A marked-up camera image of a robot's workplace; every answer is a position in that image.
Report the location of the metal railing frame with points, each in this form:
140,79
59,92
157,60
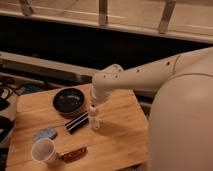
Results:
179,19

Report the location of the white plastic bottle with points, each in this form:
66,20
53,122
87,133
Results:
93,117

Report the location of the brown snack bar wrapper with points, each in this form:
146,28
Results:
74,154

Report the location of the wooden table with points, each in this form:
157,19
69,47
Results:
120,142

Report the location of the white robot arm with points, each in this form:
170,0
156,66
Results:
181,116

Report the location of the white paper cup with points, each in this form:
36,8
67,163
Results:
44,150

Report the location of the dark blue bowl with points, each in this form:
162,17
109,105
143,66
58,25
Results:
68,100

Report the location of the black striped rectangular box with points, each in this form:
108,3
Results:
77,122

